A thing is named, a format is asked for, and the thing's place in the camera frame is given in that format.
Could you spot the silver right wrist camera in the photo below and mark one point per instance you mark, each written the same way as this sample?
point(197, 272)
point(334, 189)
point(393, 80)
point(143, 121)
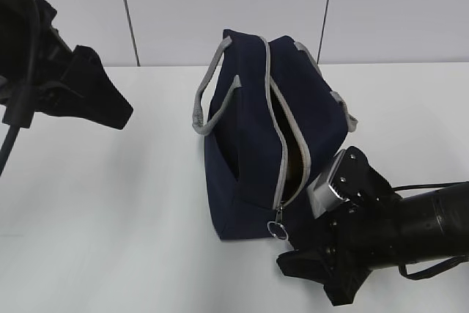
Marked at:
point(338, 182)

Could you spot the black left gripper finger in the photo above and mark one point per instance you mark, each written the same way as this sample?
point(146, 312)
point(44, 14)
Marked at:
point(105, 104)

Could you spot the navy blue lunch bag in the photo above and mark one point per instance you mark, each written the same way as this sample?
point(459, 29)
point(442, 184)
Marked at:
point(271, 124)

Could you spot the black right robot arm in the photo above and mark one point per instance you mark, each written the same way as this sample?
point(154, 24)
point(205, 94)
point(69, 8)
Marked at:
point(422, 235)

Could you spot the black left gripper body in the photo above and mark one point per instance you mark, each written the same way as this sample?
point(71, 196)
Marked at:
point(39, 71)

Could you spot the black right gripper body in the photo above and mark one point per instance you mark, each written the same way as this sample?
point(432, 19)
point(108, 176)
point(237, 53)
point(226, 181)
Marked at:
point(364, 230)

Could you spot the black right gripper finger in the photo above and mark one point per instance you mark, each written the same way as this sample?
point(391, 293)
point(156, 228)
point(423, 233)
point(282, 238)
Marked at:
point(317, 264)
point(342, 288)

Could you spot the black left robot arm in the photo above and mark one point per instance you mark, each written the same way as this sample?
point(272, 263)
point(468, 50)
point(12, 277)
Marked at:
point(40, 73)

